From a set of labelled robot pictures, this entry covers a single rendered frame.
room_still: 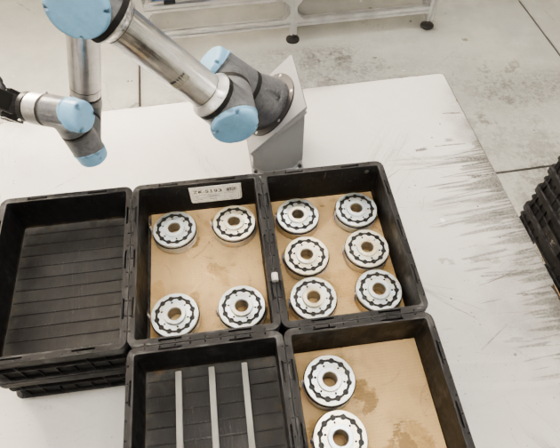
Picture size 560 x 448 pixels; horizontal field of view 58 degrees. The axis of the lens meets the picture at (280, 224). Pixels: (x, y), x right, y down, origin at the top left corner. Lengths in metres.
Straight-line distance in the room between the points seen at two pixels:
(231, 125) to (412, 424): 0.75
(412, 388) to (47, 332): 0.78
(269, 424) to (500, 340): 0.61
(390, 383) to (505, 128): 1.98
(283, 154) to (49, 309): 0.73
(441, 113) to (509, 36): 1.77
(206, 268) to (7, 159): 0.81
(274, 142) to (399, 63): 1.77
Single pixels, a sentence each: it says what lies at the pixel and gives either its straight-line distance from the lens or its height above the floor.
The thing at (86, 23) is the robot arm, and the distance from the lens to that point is 1.04.
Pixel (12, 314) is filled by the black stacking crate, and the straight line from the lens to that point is 1.27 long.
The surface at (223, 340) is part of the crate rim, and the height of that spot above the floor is 0.93.
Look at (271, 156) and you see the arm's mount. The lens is 1.45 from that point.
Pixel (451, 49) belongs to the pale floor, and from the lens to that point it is 3.26.
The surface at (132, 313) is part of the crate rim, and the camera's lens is 1.06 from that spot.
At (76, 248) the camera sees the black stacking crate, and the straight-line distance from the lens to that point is 1.30.
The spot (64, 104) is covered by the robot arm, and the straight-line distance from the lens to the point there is 1.23.
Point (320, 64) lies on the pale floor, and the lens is 3.01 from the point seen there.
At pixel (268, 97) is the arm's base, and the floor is 0.94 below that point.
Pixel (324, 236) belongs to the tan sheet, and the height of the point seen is 0.83.
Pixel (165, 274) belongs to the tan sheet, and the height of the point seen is 0.83.
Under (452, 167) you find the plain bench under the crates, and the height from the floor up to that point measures 0.70.
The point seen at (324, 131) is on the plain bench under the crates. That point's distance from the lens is 1.63.
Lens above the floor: 1.86
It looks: 56 degrees down
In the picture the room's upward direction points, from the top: straight up
